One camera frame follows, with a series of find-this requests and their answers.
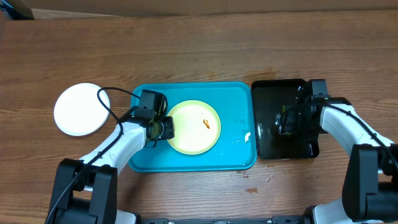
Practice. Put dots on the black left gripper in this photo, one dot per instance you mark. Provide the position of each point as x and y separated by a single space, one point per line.
170 134

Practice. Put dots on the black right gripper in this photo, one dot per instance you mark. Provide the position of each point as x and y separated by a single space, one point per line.
291 129

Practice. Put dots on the yellow green plate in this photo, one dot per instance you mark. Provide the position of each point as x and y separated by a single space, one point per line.
197 127

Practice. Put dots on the white plate with red stain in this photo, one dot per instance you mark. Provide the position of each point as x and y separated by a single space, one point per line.
81 109

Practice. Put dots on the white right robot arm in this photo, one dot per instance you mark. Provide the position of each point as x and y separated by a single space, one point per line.
369 193

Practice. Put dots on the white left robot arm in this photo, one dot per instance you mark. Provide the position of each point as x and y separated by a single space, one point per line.
85 190

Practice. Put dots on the black rectangular tray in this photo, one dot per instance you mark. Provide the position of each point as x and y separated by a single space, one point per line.
268 98

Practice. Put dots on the blue plastic tray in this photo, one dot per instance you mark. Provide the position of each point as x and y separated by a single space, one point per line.
236 147

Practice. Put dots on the brown cardboard backdrop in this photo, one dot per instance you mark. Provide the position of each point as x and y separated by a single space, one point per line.
197 7

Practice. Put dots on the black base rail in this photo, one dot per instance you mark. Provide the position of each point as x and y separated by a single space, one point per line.
278 219

